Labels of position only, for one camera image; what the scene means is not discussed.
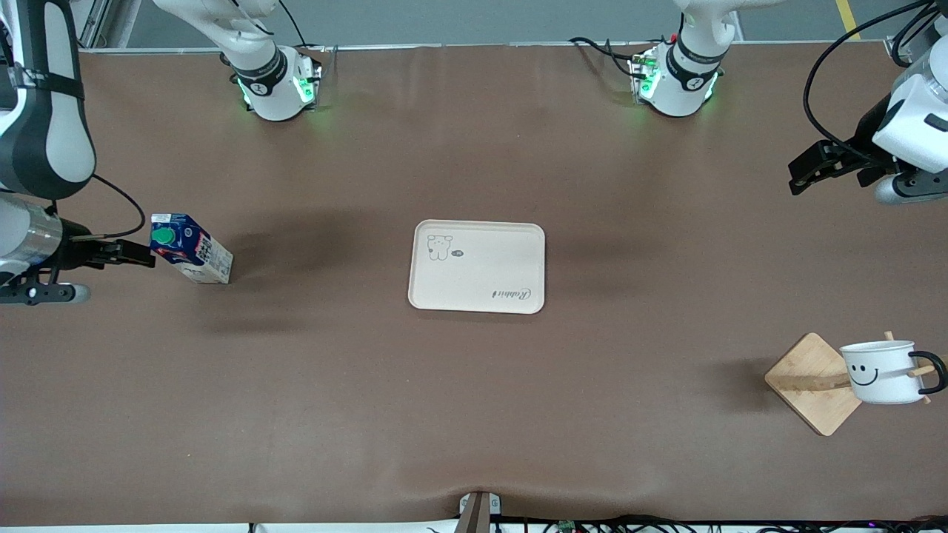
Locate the aluminium frame profile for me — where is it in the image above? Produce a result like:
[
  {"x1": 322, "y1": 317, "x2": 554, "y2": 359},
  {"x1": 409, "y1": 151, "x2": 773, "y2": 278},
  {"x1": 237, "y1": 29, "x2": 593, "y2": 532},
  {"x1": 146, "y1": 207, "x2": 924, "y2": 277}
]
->
[{"x1": 77, "y1": 0, "x2": 143, "y2": 51}]

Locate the wooden cup rack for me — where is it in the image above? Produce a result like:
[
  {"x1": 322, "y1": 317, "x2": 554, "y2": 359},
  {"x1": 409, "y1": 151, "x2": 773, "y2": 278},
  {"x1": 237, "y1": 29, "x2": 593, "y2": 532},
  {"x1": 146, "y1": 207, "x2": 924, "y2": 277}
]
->
[{"x1": 764, "y1": 331, "x2": 935, "y2": 438}]

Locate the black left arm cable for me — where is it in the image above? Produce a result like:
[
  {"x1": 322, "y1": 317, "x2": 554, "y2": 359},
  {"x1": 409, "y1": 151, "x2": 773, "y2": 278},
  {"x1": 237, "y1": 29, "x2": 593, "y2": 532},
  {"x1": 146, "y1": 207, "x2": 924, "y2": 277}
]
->
[{"x1": 803, "y1": 0, "x2": 935, "y2": 168}]

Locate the white smiley mug black handle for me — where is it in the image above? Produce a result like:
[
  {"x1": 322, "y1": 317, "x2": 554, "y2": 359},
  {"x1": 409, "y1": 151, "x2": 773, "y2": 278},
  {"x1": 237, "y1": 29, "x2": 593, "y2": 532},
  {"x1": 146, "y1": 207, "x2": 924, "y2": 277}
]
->
[{"x1": 839, "y1": 340, "x2": 948, "y2": 406}]

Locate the black base cable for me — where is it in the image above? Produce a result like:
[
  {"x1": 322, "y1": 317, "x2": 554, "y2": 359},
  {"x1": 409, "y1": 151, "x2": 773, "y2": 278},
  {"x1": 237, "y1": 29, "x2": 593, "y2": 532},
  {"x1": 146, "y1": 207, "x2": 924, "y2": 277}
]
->
[
  {"x1": 277, "y1": 0, "x2": 328, "y2": 54},
  {"x1": 569, "y1": 36, "x2": 647, "y2": 79}
]

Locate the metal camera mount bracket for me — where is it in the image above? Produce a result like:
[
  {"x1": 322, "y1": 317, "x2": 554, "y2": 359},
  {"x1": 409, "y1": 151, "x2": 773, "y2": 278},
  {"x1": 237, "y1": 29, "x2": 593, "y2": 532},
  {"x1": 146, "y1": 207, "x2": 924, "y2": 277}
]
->
[{"x1": 458, "y1": 492, "x2": 503, "y2": 533}]

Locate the black left base cable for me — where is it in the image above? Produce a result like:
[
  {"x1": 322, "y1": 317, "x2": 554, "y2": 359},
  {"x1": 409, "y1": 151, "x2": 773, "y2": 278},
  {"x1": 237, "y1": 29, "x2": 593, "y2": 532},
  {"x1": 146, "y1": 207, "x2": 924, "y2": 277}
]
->
[{"x1": 569, "y1": 36, "x2": 647, "y2": 79}]

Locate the black right base cable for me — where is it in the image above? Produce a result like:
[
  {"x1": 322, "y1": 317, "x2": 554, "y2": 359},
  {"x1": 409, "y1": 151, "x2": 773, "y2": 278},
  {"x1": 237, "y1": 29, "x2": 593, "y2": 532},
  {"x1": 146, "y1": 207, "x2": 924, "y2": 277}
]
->
[{"x1": 277, "y1": 0, "x2": 328, "y2": 54}]

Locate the beige plastic tray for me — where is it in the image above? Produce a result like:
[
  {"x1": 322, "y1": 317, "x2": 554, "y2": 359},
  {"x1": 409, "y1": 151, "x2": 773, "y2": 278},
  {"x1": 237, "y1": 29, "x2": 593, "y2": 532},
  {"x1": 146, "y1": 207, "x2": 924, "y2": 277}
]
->
[{"x1": 407, "y1": 221, "x2": 547, "y2": 315}]

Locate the blue milk carton green cap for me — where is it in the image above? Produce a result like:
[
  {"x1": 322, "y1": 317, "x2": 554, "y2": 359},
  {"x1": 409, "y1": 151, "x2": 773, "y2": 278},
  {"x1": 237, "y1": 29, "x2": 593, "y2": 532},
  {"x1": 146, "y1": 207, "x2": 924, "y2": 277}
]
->
[{"x1": 149, "y1": 213, "x2": 235, "y2": 286}]

